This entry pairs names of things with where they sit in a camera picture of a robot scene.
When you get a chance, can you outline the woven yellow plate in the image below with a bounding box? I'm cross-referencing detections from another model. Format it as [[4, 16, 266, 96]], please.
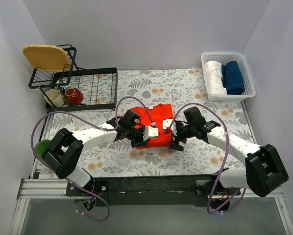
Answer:
[[22, 45, 71, 72]]

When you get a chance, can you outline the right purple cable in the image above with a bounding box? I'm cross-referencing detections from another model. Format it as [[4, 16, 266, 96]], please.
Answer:
[[166, 102, 246, 214]]

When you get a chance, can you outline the rolled blue t shirt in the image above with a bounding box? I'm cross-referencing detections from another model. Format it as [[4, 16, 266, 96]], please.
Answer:
[[221, 61, 245, 95]]

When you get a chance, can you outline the green floral mug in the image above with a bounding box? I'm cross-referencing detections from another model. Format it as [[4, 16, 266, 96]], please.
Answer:
[[34, 140, 51, 158]]

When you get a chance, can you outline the black wire dish rack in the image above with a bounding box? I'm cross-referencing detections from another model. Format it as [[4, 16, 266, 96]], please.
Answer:
[[28, 44, 118, 112]]

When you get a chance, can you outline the rolled white t shirt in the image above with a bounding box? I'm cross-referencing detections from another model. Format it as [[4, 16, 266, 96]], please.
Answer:
[[205, 61, 227, 95]]

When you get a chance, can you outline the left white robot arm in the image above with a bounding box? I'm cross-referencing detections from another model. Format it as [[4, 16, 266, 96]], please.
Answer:
[[40, 110, 158, 196]]

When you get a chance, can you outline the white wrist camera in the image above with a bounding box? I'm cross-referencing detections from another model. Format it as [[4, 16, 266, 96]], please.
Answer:
[[143, 126, 159, 141], [162, 118, 176, 135]]

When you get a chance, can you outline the purple cable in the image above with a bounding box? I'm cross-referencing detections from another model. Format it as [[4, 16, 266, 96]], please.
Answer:
[[166, 102, 246, 214], [30, 96, 158, 222]]

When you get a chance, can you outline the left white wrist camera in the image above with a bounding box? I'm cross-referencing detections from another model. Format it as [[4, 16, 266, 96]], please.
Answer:
[[143, 126, 159, 141]]

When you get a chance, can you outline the cream mug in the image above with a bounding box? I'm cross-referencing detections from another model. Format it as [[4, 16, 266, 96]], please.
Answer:
[[44, 88, 64, 107]]

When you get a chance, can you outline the floral table mat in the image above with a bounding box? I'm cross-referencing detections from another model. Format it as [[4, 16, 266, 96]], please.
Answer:
[[42, 68, 254, 177]]

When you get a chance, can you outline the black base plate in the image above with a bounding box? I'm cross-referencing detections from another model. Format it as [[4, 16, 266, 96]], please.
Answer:
[[65, 175, 242, 208]]

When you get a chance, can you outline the aluminium frame rail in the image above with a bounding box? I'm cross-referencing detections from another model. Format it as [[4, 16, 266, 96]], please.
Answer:
[[11, 179, 293, 235]]

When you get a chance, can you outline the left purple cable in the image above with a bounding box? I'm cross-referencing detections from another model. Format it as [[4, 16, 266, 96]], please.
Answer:
[[30, 96, 158, 222]]

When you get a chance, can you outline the white plastic basket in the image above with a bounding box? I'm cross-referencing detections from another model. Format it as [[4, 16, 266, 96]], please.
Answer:
[[201, 52, 256, 102]]

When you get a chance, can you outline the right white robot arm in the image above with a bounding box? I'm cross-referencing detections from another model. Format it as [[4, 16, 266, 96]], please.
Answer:
[[163, 107, 289, 197]]

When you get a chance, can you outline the red mug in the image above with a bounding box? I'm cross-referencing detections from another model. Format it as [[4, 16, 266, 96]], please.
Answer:
[[64, 88, 84, 106]]

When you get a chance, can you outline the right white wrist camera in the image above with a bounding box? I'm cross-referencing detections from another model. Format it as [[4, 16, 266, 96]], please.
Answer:
[[162, 118, 176, 135]]

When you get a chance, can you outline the orange t shirt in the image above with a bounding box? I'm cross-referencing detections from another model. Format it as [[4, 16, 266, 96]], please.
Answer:
[[131, 103, 173, 149]]

